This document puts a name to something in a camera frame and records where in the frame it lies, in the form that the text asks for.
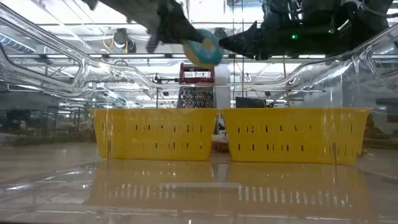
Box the black monitor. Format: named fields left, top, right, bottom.
left=235, top=96, right=274, bottom=109

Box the white pillar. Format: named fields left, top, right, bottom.
left=214, top=63, right=231, bottom=110

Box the black ceiling fixture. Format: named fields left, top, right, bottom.
left=113, top=27, right=137, bottom=54
left=214, top=27, right=228, bottom=40

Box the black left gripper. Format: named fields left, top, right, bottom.
left=145, top=0, right=206, bottom=54

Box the metal box grater red trim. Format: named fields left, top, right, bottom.
left=176, top=63, right=229, bottom=153

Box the orange hanging cable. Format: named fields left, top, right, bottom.
left=103, top=30, right=115, bottom=50

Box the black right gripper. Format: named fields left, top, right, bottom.
left=219, top=0, right=346, bottom=60

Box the yellow slotted plastic basket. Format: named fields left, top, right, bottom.
left=222, top=107, right=373, bottom=165
left=88, top=108, right=220, bottom=162

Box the teal and yellow ball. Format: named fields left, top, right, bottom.
left=182, top=29, right=224, bottom=70

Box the clear plastic container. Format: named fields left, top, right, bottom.
left=0, top=2, right=398, bottom=224

